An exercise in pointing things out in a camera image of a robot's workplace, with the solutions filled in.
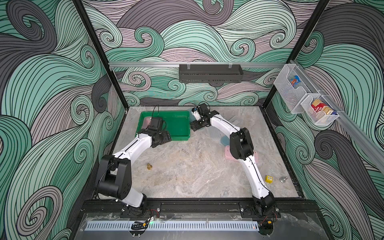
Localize teal smooth pencil case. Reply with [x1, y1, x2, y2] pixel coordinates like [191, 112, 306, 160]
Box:
[221, 136, 230, 146]

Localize clear wall bin upper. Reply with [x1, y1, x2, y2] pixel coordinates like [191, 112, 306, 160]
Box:
[274, 64, 309, 114]

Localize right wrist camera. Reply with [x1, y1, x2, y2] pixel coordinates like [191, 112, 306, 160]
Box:
[192, 107, 201, 121]

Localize small silver weight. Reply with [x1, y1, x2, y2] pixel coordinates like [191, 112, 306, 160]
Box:
[280, 177, 288, 183]

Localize black wall shelf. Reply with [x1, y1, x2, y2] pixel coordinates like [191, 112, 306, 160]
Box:
[179, 65, 244, 85]

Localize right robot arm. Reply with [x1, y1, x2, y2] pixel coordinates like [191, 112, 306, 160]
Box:
[190, 103, 276, 217]

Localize white slotted cable duct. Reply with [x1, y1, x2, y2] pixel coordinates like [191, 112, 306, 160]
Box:
[85, 221, 259, 232]

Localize clear wall bin lower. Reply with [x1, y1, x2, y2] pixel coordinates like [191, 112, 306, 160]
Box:
[301, 94, 339, 126]

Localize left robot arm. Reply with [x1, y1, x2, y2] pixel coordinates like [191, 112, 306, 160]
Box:
[95, 117, 172, 208]

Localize opaque pink pencil case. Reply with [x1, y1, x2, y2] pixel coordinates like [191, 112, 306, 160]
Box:
[225, 146, 259, 164]

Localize aluminium rail right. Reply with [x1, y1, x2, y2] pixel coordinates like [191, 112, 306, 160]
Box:
[289, 60, 384, 173]

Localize aluminium rail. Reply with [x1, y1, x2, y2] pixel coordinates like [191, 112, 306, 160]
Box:
[109, 61, 285, 69]
[289, 60, 384, 173]

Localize red yellow boxes in bin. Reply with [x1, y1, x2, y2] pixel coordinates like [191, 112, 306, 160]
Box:
[311, 99, 337, 115]

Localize aluminium rail back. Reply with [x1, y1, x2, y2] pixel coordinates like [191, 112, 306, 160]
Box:
[109, 61, 285, 69]

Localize green storage tray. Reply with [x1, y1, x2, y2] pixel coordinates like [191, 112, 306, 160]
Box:
[136, 111, 191, 141]

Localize yellow die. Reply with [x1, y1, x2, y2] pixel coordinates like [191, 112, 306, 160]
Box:
[265, 175, 274, 184]

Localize translucent pink pencil case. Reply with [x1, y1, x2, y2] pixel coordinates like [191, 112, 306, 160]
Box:
[142, 117, 152, 129]

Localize blue red item in bin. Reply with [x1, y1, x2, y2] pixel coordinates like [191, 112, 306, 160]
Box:
[290, 75, 302, 89]

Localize clear wall bin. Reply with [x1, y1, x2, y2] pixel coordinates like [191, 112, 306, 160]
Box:
[301, 94, 339, 126]
[274, 64, 309, 114]

